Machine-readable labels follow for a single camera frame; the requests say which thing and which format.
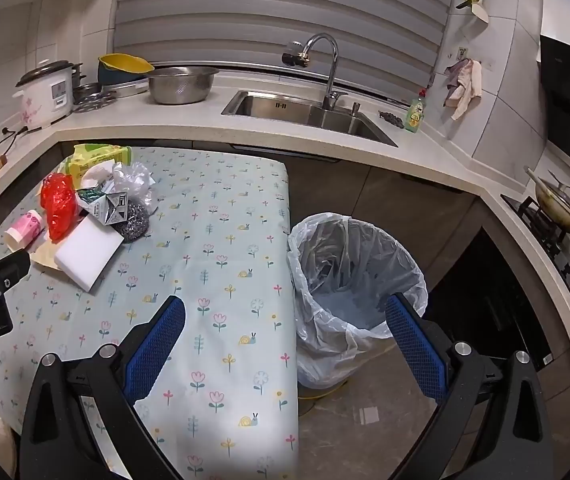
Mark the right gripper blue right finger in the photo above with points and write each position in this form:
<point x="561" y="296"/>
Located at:
<point x="429" y="366"/>

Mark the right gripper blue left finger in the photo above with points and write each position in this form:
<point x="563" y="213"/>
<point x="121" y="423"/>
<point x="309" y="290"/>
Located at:
<point x="147" y="347"/>

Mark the pink white paper cup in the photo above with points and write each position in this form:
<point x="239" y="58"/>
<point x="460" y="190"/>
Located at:
<point x="24" y="230"/>

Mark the brown paper piece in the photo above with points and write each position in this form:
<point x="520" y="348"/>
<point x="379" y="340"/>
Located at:
<point x="44" y="253"/>

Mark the white foam sponge block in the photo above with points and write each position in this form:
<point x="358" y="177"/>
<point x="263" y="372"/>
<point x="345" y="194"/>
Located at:
<point x="86" y="251"/>

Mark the steel wool scrubber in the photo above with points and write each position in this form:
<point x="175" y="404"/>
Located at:
<point x="136" y="224"/>

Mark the red plastic bag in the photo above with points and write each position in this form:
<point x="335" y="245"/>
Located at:
<point x="59" y="202"/>

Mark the green white milk carton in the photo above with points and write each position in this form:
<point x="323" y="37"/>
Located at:
<point x="107" y="208"/>

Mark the clear plastic bag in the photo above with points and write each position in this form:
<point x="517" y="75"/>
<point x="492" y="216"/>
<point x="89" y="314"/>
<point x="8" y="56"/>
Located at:
<point x="136" y="181"/>

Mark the white paper towel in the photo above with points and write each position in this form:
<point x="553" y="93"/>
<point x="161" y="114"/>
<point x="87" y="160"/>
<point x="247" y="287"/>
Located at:
<point x="97" y="174"/>

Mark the yellow green wipes packet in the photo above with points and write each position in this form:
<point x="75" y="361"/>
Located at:
<point x="86" y="155"/>

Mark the trash bin with clear liner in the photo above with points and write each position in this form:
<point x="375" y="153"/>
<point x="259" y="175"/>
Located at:
<point x="343" y="271"/>

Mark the floral light blue tablecloth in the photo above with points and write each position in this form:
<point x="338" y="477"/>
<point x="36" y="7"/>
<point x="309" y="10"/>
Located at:
<point x="225" y="404"/>

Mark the cream frying pan with lid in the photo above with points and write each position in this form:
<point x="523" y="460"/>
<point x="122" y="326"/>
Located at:
<point x="552" y="198"/>

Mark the white rice cooker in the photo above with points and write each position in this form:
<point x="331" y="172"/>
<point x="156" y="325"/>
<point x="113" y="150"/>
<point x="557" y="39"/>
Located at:
<point x="45" y="94"/>

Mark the dark scrubber on counter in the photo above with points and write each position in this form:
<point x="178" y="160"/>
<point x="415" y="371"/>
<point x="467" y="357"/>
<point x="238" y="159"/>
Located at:
<point x="392" y="119"/>

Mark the green dish soap bottle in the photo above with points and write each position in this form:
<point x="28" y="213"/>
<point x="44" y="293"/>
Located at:
<point x="415" y="113"/>

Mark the round metal steamer rack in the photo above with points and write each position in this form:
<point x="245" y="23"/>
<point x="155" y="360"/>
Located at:
<point x="94" y="101"/>

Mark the stainless steel sink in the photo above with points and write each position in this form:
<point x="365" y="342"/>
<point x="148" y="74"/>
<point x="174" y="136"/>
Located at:
<point x="304" y="112"/>

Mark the stainless steel colander bowl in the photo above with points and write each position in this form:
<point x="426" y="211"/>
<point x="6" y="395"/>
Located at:
<point x="180" y="85"/>

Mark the hanging pink purple cloths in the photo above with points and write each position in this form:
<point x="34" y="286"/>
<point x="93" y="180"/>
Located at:
<point x="464" y="85"/>

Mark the yellow blue colander basin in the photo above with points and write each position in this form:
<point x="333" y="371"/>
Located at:
<point x="118" y="68"/>

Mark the grey window blind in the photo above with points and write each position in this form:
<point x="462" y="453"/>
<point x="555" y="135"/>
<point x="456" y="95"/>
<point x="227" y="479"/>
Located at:
<point x="386" y="47"/>

